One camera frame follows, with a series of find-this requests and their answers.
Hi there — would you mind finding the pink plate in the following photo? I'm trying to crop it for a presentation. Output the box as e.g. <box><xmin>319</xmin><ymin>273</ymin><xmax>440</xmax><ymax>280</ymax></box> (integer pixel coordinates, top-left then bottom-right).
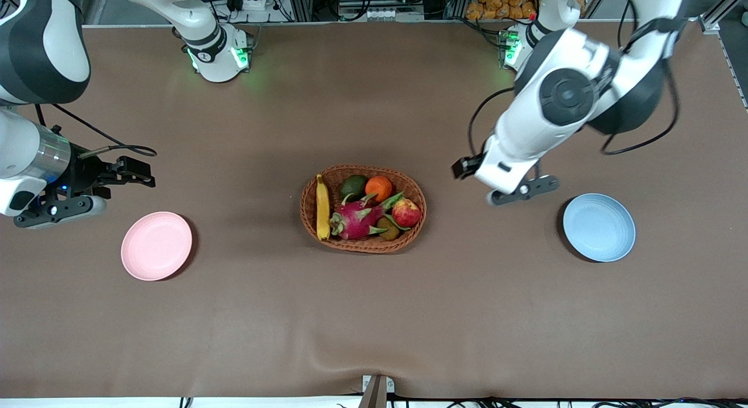
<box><xmin>120</xmin><ymin>212</ymin><xmax>193</xmax><ymax>281</ymax></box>

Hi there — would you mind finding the brown kiwi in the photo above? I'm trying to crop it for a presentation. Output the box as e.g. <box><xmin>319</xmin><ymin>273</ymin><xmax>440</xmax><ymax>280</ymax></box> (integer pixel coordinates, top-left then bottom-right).
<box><xmin>376</xmin><ymin>216</ymin><xmax>402</xmax><ymax>241</ymax></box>

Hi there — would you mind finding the orange fruit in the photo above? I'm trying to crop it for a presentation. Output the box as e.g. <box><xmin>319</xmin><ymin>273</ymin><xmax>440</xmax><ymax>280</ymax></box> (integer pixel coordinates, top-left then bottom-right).
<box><xmin>365</xmin><ymin>175</ymin><xmax>393</xmax><ymax>203</ymax></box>

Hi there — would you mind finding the red apple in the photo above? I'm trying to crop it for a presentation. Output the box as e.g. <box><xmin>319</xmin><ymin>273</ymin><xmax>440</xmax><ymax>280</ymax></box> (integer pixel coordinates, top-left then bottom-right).
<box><xmin>392</xmin><ymin>198</ymin><xmax>423</xmax><ymax>229</ymax></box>

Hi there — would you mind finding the yellow banana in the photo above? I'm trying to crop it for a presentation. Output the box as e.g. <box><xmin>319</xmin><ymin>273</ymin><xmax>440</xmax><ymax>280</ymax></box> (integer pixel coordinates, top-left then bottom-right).
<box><xmin>316</xmin><ymin>174</ymin><xmax>331</xmax><ymax>241</ymax></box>

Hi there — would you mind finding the bag of orange snacks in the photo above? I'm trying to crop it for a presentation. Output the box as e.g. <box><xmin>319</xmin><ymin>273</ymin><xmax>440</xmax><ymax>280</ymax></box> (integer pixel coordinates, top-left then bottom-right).
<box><xmin>466</xmin><ymin>0</ymin><xmax>539</xmax><ymax>20</ymax></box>

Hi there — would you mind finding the aluminium frame beam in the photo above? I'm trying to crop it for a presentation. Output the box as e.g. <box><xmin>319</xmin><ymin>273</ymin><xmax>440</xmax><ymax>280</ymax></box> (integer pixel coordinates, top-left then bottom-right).
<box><xmin>698</xmin><ymin>0</ymin><xmax>747</xmax><ymax>34</ymax></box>

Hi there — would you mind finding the brown wicker basket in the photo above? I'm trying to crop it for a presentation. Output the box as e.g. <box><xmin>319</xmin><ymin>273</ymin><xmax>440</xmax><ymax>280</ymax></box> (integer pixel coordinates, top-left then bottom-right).
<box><xmin>300</xmin><ymin>164</ymin><xmax>427</xmax><ymax>254</ymax></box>

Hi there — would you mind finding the grey electronics box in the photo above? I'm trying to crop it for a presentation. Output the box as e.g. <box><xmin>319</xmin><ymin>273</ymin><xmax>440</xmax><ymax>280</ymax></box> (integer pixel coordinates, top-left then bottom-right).
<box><xmin>338</xmin><ymin>0</ymin><xmax>425</xmax><ymax>22</ymax></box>

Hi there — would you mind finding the green avocado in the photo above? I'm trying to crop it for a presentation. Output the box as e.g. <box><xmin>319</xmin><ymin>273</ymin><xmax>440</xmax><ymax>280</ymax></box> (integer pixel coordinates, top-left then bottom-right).
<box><xmin>340</xmin><ymin>175</ymin><xmax>369</xmax><ymax>202</ymax></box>

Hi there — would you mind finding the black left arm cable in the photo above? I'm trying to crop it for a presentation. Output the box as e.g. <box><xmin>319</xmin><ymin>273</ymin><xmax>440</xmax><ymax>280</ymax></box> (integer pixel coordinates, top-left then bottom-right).
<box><xmin>467</xmin><ymin>0</ymin><xmax>682</xmax><ymax>157</ymax></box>

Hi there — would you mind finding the pink dragon fruit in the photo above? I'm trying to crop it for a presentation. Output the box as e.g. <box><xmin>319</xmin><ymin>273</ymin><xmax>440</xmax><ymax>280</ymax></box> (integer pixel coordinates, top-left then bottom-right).
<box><xmin>329</xmin><ymin>192</ymin><xmax>410</xmax><ymax>240</ymax></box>

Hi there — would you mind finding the white metal table bracket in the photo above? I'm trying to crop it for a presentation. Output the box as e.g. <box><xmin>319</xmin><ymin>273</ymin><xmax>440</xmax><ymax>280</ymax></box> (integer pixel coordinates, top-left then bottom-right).
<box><xmin>358</xmin><ymin>375</ymin><xmax>396</xmax><ymax>408</ymax></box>

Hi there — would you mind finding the blue plate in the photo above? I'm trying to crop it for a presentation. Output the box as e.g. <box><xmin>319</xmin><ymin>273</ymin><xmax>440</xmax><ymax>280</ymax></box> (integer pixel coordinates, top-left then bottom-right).
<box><xmin>563</xmin><ymin>193</ymin><xmax>636</xmax><ymax>263</ymax></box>

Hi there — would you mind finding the brown table cloth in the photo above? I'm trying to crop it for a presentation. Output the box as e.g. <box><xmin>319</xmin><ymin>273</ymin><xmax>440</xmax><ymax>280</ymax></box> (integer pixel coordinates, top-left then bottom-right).
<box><xmin>0</xmin><ymin>19</ymin><xmax>748</xmax><ymax>400</ymax></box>

